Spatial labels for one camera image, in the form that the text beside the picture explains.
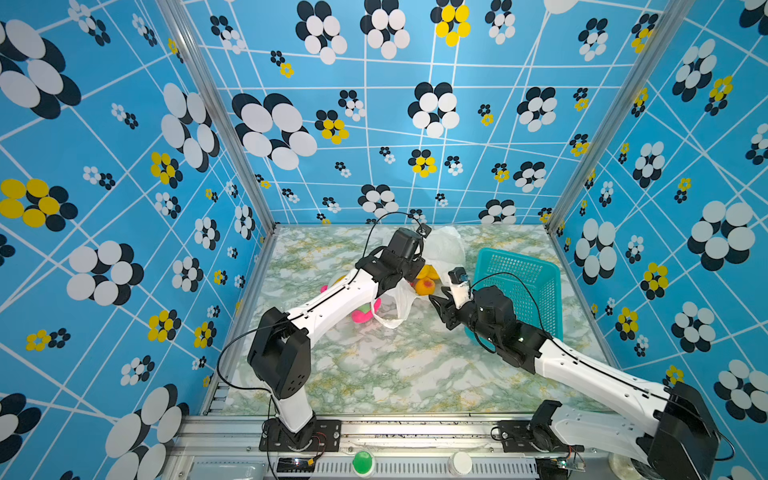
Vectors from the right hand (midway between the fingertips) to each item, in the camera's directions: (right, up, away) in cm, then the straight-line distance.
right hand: (439, 292), depth 77 cm
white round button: (+3, -36, -13) cm, 38 cm away
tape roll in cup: (+41, -39, -9) cm, 57 cm away
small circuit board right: (+30, -39, -9) cm, 50 cm away
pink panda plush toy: (-21, -8, +14) cm, 26 cm away
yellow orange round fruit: (-2, -1, +19) cm, 19 cm away
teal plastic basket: (+37, -2, +24) cm, 44 cm away
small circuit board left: (-36, -42, -5) cm, 55 cm away
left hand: (-6, +10, +8) cm, 14 cm away
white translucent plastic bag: (+4, +11, +13) cm, 18 cm away
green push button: (-18, -34, -14) cm, 41 cm away
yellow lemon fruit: (-3, +6, 0) cm, 6 cm away
